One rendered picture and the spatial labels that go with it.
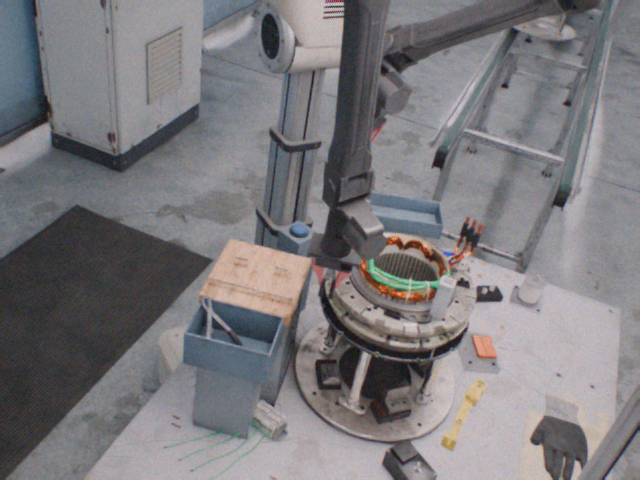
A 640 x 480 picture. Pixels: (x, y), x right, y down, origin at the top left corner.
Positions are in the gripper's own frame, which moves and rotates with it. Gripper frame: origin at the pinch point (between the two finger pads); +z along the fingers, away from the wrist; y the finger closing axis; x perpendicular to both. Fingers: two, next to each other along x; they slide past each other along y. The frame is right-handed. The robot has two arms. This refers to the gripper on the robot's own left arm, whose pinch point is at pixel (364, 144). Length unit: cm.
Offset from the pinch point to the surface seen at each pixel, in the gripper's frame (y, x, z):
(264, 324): -46.2, -8.3, 14.9
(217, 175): 95, 140, 140
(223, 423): -59, -8, 35
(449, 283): -22.0, -35.2, 4.4
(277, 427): -53, -17, 36
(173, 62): 110, 183, 95
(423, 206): 15.3, -11.7, 22.7
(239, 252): -35.2, 8.0, 13.4
